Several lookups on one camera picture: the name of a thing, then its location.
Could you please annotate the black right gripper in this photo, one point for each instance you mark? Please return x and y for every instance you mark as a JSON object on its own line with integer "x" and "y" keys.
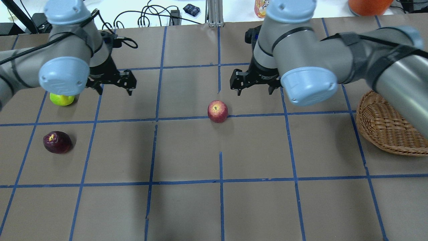
{"x": 261, "y": 77}

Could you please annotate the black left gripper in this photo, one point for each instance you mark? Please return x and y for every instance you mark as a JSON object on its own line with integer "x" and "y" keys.
{"x": 104, "y": 71}

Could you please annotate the red yellow apple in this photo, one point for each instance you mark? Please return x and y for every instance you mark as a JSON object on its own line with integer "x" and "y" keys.
{"x": 217, "y": 111}

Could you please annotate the dark red apple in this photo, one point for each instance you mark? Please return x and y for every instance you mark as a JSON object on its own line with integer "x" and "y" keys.
{"x": 57, "y": 142}

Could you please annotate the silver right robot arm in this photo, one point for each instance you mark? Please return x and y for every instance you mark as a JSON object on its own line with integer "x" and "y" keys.
{"x": 286, "y": 53}

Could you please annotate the woven wicker basket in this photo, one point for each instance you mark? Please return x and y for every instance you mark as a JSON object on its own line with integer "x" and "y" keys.
{"x": 380, "y": 124}

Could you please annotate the green apple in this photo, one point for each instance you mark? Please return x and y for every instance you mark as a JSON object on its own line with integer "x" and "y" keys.
{"x": 61, "y": 100}

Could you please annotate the yellow drink bottle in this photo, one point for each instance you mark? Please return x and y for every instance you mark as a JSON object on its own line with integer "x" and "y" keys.
{"x": 260, "y": 8}

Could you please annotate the black power adapter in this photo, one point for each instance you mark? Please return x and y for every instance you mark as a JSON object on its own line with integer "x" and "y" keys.
{"x": 175, "y": 18}

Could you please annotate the dark blue small pouch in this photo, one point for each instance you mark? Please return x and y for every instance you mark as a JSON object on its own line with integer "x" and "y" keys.
{"x": 192, "y": 10}

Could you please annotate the orange bucket with lid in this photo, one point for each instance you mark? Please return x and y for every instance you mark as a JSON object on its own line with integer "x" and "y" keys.
{"x": 369, "y": 7}

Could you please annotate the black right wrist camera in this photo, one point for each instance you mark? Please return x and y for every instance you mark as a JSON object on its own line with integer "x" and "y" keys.
{"x": 251, "y": 35}

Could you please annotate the aluminium frame post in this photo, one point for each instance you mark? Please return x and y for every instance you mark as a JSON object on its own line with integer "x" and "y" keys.
{"x": 214, "y": 13}

